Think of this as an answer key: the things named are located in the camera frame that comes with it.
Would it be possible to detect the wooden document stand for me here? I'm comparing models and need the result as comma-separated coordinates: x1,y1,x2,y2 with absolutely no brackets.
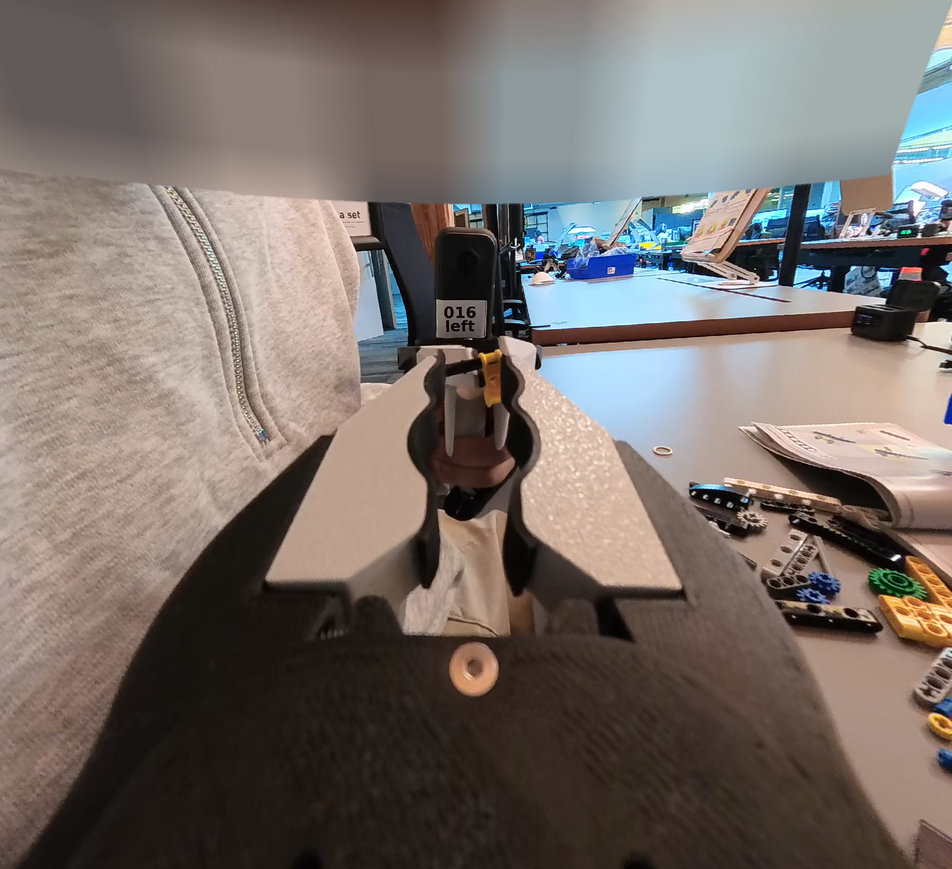
680,188,772,287

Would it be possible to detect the grey zip sweater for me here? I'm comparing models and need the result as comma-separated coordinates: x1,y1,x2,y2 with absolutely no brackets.
0,170,367,869

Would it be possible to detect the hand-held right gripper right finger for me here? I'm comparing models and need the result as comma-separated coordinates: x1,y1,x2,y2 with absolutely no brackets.
497,347,687,601

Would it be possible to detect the black office chair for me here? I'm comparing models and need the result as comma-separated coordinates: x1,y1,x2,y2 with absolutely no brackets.
369,203,534,373

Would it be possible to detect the person's left hand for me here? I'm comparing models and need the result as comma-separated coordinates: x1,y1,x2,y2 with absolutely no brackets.
429,436,516,489

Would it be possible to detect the black post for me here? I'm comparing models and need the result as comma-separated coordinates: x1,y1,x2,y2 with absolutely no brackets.
781,183,814,288

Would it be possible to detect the lego instruction booklet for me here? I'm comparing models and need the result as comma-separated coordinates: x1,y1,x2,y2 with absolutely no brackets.
738,421,952,589

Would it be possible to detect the small blue plastic bin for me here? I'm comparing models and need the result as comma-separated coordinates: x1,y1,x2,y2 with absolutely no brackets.
566,252,639,281

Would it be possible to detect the white sign board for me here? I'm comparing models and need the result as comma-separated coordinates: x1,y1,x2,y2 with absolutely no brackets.
332,200,389,344

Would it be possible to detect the yellow black lego connector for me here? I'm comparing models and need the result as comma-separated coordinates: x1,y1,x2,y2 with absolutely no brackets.
445,350,507,409

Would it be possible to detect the pile of loose lego parts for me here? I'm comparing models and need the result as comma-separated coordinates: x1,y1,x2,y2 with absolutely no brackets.
688,477,952,773

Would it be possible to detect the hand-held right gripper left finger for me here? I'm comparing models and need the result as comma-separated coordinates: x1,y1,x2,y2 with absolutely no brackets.
262,350,449,601

